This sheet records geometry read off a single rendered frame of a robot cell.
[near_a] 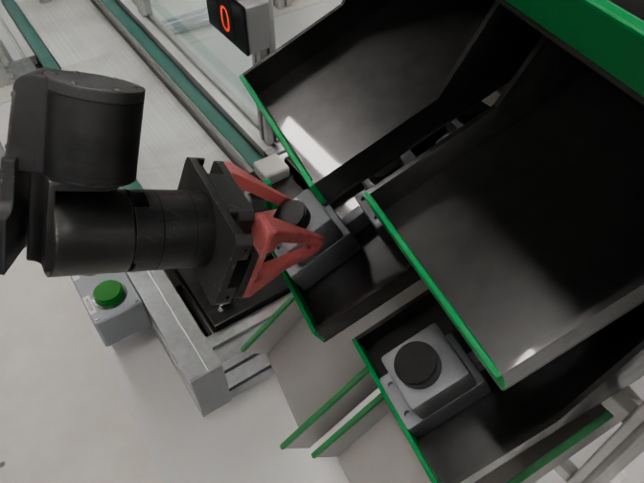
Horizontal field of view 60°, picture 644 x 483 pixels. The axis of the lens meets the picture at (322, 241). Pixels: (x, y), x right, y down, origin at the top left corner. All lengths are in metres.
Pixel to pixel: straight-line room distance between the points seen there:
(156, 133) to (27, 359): 0.48
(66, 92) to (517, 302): 0.27
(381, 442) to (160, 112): 0.83
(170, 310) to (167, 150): 0.40
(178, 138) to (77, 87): 0.80
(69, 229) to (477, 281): 0.24
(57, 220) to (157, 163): 0.73
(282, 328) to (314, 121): 0.33
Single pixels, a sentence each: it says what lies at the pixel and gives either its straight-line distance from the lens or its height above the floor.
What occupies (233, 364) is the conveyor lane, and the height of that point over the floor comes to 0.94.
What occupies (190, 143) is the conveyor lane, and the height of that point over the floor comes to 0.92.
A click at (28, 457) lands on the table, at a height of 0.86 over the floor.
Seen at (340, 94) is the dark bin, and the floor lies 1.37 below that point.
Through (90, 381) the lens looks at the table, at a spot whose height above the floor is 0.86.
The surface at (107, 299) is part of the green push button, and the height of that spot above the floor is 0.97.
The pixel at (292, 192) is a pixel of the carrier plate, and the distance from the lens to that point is 0.91.
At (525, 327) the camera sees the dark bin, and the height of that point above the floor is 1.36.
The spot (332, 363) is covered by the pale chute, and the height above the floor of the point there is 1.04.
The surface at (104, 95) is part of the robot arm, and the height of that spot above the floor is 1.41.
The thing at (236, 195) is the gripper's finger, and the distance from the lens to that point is 0.41.
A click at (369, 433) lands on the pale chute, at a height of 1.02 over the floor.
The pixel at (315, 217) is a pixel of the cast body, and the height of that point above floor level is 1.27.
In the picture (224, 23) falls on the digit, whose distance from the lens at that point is 0.89.
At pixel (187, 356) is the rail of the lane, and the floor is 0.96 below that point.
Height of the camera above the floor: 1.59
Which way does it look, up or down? 48 degrees down
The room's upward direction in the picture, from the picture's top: straight up
